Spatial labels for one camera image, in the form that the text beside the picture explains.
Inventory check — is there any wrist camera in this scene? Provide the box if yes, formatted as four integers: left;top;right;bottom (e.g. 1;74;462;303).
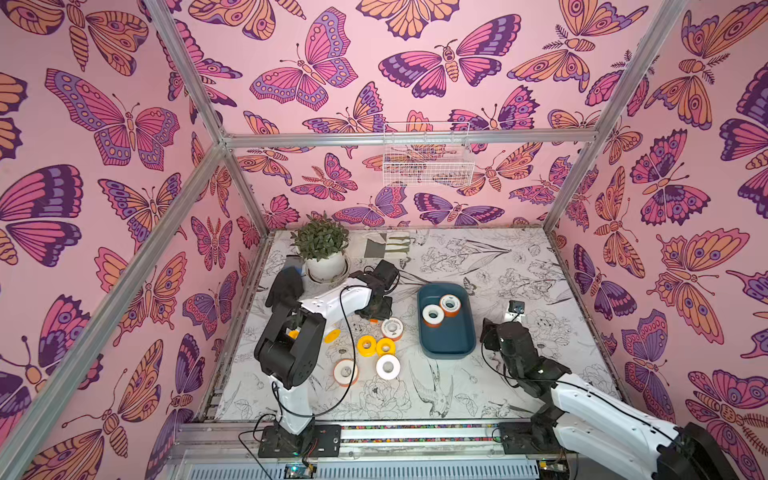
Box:
372;260;400;291
507;300;525;321

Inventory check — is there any aluminium front rail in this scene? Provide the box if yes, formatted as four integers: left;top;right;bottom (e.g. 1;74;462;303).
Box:
161;419;685;480

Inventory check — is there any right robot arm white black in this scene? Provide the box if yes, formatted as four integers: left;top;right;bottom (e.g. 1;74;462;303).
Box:
479;320;737;479

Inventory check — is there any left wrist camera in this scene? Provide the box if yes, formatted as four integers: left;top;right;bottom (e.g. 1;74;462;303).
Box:
372;260;400;291

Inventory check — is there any orange rim white tape roll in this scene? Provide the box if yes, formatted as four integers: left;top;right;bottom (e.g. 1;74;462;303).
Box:
333;359;359;387

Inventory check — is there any white tape roll front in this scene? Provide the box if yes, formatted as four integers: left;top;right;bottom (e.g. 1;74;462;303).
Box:
376;354;401;381

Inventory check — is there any white wire basket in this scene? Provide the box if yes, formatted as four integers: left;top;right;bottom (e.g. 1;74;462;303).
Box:
380;121;475;188

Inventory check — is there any folded green white cloth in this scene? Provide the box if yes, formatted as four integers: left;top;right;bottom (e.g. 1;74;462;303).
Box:
363;231;412;260

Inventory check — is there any yellow tape roll left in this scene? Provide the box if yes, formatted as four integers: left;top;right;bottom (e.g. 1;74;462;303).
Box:
357;335;377;358

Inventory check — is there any black work glove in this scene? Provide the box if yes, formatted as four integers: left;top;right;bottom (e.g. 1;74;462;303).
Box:
265;255;304;308

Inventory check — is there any teal plastic storage box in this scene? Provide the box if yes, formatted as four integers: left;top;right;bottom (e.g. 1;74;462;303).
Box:
417;282;477;360

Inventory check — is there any small yellow white tape roll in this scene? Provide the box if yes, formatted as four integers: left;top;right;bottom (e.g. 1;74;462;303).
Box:
324;329;341;344

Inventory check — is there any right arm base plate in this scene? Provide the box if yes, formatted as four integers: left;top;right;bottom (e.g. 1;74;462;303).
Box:
498;421;561;455

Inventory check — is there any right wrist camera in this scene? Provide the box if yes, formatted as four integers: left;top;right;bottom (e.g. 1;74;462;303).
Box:
507;300;525;321

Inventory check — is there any potted green plant white pot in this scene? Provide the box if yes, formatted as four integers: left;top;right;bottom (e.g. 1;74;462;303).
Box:
291;214;349;282

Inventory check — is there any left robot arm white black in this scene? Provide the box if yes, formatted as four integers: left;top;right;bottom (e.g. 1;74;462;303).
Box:
254;255;400;437

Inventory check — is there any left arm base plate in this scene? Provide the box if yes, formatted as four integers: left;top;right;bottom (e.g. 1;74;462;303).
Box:
258;423;342;459

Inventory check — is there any yellow tape roll right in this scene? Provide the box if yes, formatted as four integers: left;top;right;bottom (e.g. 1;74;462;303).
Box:
376;338;396;356

